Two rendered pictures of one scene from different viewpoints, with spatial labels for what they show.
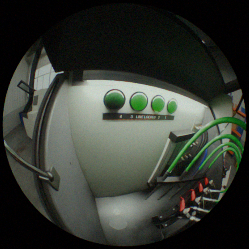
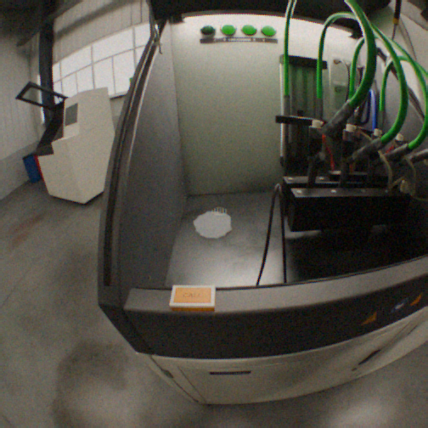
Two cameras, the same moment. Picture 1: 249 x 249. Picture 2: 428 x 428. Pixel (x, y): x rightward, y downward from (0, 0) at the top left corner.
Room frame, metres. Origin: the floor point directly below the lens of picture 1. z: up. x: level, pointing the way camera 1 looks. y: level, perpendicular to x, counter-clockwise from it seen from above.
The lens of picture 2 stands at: (-0.43, -0.20, 1.16)
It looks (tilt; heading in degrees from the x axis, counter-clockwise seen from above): 32 degrees down; 22
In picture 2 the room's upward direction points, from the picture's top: 4 degrees counter-clockwise
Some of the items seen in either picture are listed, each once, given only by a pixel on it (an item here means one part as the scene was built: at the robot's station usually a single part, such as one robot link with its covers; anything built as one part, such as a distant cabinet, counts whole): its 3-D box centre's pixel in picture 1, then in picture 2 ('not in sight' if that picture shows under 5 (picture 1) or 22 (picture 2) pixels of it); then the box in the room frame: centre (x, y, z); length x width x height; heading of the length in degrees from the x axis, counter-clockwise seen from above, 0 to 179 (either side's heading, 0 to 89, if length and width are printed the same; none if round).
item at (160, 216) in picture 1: (179, 209); (349, 213); (0.03, -0.36, 0.91); 0.34 x 0.10 x 0.15; 108
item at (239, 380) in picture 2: not in sight; (287, 385); (-0.25, -0.32, 0.45); 0.65 x 0.02 x 0.68; 108
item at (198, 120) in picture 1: (193, 142); (348, 90); (0.32, -0.40, 1.20); 0.13 x 0.03 x 0.31; 108
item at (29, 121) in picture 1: (32, 109); (63, 136); (1.41, 2.91, 1.00); 1.30 x 1.09 x 1.99; 86
